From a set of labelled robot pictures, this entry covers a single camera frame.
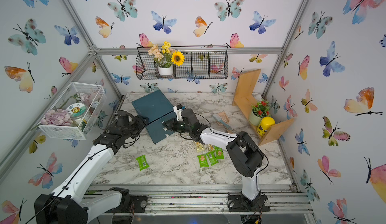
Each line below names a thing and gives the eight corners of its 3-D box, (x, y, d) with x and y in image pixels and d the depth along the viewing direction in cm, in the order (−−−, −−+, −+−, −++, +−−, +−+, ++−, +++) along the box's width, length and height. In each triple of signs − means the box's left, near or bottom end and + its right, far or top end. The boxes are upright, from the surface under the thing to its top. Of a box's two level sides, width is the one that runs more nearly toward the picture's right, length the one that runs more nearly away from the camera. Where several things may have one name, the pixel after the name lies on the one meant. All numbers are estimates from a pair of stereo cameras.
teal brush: (212, 117, 109) (212, 115, 107) (215, 114, 110) (215, 112, 108) (230, 131, 102) (230, 129, 100) (233, 127, 103) (234, 125, 101)
